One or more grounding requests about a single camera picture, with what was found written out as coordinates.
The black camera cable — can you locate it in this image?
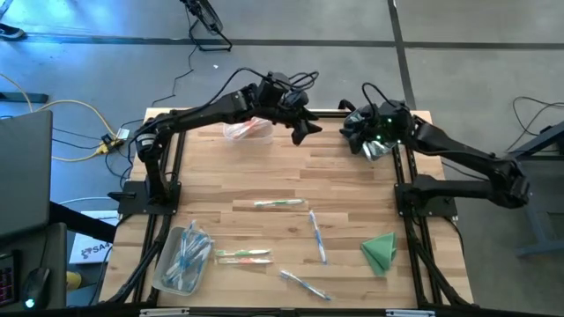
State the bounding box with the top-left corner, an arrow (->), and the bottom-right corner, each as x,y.
360,82 -> 390,109
288,70 -> 321,92

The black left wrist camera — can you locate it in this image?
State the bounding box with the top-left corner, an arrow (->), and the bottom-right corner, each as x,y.
257,72 -> 290,106

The black floor fan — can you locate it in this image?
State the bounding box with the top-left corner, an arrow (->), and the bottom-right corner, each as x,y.
178,0 -> 234,53

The white printed cardboard box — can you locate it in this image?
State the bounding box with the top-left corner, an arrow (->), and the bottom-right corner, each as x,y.
69,210 -> 121,265

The black floor cable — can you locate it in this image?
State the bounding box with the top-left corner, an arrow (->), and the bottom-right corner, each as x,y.
505,95 -> 564,153

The clear plastic bin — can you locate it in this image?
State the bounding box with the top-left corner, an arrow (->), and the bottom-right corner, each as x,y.
222,116 -> 275,145

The dark desk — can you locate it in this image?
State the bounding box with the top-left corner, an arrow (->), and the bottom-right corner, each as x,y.
0,222 -> 68,312

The orange toothbrush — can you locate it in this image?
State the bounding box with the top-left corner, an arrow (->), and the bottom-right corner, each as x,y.
226,117 -> 272,140
215,256 -> 274,266
225,122 -> 261,141

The dark grey monitor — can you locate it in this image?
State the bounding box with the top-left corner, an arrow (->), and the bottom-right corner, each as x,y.
0,109 -> 54,241

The green toothbrush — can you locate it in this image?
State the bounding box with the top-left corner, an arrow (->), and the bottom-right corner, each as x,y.
214,248 -> 272,257
254,198 -> 307,208

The person's shoe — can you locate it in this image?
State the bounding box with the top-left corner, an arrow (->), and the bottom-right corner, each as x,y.
0,22 -> 26,41

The black desk beam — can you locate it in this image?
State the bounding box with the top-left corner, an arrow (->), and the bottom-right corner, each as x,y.
48,201 -> 118,244

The black computer mouse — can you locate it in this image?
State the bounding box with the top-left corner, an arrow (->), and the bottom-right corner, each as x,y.
21,267 -> 52,311

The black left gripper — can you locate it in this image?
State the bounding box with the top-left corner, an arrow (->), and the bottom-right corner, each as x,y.
271,90 -> 323,146

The black left camera cable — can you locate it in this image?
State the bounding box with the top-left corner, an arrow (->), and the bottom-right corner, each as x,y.
288,70 -> 321,92

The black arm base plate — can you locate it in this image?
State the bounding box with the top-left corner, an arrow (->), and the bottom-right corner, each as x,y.
108,180 -> 182,217
394,182 -> 459,218

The black keyboard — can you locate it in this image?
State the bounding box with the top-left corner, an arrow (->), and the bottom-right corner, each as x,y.
0,251 -> 19,308

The folded green cloth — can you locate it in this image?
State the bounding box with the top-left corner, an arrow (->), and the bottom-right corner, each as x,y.
360,232 -> 398,278

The yellow floor cable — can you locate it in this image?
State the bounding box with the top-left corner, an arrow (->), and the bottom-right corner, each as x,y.
0,72 -> 121,163

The grey translucent tray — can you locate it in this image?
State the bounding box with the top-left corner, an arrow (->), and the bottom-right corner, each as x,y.
151,225 -> 215,297

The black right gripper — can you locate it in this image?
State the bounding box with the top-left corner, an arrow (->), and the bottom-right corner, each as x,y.
339,100 -> 416,155

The black floor bar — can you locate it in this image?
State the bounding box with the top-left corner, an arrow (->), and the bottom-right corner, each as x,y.
0,92 -> 49,105

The small yellow object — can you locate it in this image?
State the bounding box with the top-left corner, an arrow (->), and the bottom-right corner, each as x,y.
65,270 -> 83,291

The dark teal plastic bin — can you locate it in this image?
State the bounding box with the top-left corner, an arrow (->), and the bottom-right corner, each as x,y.
341,106 -> 401,162

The black right camera cable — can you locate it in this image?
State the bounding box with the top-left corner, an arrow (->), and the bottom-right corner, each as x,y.
360,82 -> 390,109

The blue-grey metal table frame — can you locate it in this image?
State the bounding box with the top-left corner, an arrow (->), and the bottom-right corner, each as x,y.
506,119 -> 564,260

